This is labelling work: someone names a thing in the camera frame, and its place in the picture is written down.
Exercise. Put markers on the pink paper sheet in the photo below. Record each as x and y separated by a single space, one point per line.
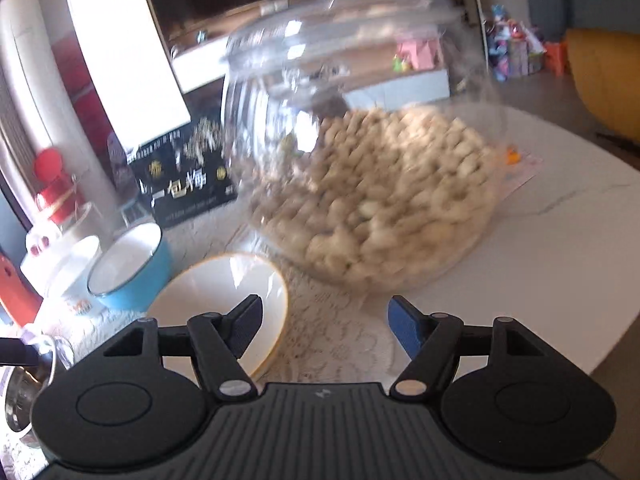
522 170

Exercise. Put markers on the white lace tablecloth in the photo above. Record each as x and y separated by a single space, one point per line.
325 330

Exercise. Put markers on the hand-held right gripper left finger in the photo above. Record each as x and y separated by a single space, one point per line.
250 317

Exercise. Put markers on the clear glass jar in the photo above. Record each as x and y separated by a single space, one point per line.
280 125

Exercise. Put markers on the clear glass jar lid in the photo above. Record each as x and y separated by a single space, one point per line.
320 25

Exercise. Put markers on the purple packet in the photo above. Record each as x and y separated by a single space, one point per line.
120 165

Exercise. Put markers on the small orange stool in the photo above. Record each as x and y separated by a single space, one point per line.
556 60

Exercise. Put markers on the white bowl with orange print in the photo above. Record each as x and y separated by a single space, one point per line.
65 265

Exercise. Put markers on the pile of peanuts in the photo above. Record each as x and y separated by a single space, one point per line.
390 195

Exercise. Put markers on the white plate with yellow rim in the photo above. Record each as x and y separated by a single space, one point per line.
215 285

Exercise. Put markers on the white flat panel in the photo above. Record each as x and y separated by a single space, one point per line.
125 60

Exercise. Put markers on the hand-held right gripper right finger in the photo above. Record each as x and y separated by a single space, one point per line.
405 325

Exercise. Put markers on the black snack packet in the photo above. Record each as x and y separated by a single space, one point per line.
185 185

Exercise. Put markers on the white tower air conditioner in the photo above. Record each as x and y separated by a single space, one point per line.
30 85

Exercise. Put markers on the blue bowl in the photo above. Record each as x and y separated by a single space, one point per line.
145 280

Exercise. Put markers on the stainless steel bowl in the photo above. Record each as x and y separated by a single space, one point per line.
20 400

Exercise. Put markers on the yellow chair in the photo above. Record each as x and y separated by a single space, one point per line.
610 80

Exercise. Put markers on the red and white bottle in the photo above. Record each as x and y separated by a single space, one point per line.
52 185

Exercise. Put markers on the colourful toy pile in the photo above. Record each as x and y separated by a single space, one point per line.
515 45

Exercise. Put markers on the orange plastic chair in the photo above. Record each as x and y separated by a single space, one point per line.
15 295

